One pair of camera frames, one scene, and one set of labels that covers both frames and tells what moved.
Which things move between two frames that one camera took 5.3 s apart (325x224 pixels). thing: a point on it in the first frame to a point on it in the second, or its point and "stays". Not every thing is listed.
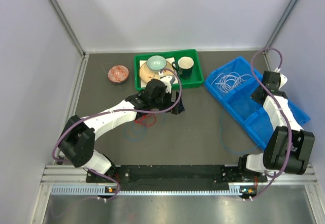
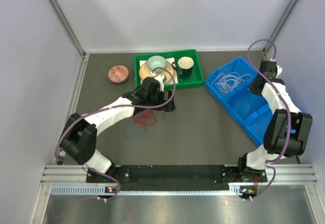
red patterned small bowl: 118,74 stays
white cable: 229,83 stays
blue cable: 224,146 to 246,109
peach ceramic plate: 146,73 stays
